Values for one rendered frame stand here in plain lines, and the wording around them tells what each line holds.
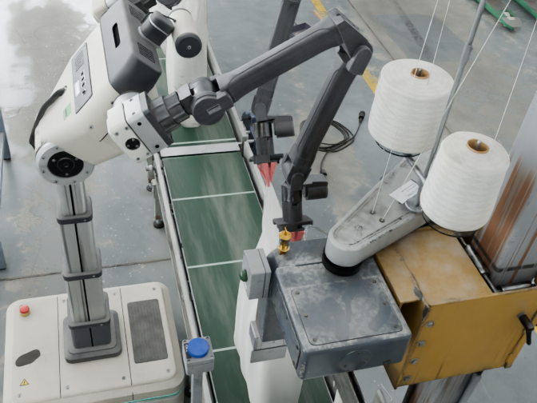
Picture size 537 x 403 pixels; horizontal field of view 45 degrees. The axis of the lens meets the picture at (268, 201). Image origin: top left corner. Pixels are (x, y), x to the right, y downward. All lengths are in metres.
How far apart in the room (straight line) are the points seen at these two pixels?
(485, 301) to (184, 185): 1.86
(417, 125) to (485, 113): 3.34
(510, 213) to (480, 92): 3.55
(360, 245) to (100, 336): 1.38
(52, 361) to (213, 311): 0.62
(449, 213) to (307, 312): 0.35
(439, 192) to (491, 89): 3.82
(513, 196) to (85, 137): 1.05
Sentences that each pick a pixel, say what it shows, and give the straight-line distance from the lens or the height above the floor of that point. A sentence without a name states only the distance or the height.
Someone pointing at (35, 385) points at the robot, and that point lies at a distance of 2.57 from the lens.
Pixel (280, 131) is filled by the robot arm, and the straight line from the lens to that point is 2.04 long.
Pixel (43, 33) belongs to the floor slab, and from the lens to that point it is 5.14.
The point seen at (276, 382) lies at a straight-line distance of 2.09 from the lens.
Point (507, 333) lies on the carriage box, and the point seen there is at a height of 1.18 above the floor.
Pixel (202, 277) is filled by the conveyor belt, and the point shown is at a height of 0.38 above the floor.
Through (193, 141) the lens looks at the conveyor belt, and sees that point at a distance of 3.33.
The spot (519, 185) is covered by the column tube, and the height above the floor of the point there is 1.56.
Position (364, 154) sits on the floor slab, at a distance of 4.05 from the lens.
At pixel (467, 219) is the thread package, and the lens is 1.30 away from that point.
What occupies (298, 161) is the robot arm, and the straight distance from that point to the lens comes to 1.70.
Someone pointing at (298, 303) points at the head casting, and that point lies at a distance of 1.36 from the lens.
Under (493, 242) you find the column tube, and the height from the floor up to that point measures 1.39.
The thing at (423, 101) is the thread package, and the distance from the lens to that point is 1.40.
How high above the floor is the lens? 2.38
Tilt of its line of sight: 42 degrees down
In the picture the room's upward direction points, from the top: 7 degrees clockwise
